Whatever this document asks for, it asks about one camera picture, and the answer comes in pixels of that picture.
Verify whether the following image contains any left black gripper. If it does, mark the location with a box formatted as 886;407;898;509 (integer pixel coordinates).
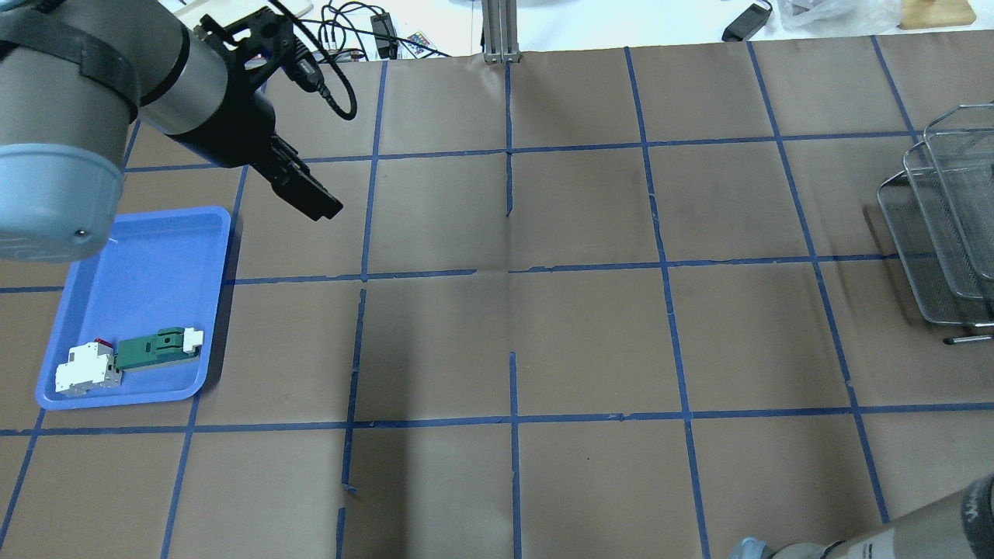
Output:
167;12;343;220

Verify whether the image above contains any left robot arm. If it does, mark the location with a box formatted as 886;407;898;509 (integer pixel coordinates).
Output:
1;1;357;262

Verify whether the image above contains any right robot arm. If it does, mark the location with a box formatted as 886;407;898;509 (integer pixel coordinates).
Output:
728;474;993;558

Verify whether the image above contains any blue plastic tray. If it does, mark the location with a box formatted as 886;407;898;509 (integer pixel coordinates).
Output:
35;206;231;411

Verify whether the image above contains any black power adapter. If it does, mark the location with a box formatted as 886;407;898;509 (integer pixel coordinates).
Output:
721;1;774;43
370;12;400;60

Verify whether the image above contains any remote control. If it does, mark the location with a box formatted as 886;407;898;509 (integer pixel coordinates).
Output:
402;31;436;59

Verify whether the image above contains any green circuit board module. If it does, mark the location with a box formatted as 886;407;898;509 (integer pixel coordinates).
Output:
115;327;206;372

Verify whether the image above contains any white plastic terminal block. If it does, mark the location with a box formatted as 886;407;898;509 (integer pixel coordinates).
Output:
54;339;122;397

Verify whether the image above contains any aluminium frame post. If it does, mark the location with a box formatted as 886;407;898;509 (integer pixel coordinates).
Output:
481;0;521;66

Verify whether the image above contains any clear wire shelf basket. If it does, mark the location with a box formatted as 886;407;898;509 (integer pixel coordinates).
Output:
877;102;993;345

